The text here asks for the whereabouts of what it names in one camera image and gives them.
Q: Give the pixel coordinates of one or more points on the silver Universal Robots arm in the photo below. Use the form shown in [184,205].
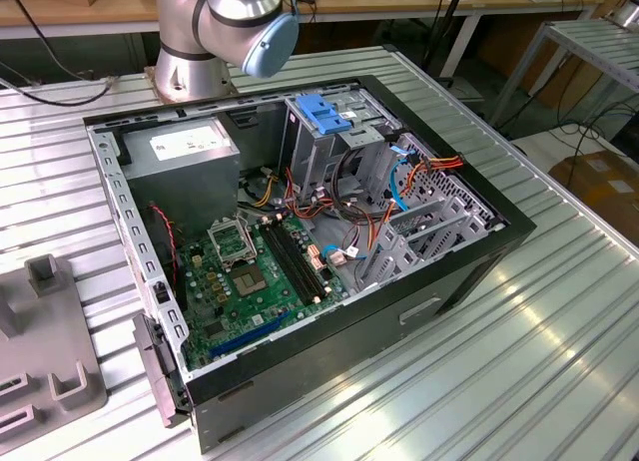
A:
[185,32]

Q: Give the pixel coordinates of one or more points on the metal disk bay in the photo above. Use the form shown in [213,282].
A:
[394,264]

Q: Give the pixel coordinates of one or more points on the orange board connector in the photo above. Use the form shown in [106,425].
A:
[316,259]

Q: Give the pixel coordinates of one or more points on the black RAM slot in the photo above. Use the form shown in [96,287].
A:
[306,258]
[300,260]
[293,262]
[287,265]

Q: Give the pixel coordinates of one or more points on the metal optical drive cage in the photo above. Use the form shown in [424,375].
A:
[309,156]

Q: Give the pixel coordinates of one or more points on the CPU socket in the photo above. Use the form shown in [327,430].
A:
[248,281]

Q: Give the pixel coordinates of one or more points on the blue plastic drive latch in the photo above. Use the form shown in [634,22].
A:
[319,114]

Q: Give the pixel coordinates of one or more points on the green motherboard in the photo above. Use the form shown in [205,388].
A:
[249,311]

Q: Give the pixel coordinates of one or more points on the blue expansion slot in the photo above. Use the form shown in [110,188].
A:
[249,336]

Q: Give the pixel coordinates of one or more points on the black open PC case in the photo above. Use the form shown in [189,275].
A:
[324,361]

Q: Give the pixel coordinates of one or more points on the grey power supply unit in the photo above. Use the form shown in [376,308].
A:
[185,181]

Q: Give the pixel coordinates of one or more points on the wooden desk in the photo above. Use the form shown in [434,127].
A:
[389,4]

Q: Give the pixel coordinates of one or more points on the black tripod pole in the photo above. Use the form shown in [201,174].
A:
[449,22]

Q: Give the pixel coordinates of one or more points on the brown cardboard box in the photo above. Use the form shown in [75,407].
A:
[604,181]

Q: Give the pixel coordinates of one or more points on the grey parts rack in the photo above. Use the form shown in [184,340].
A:
[50,341]

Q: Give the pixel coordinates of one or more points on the metal slat side table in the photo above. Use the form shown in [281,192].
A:
[599,42]

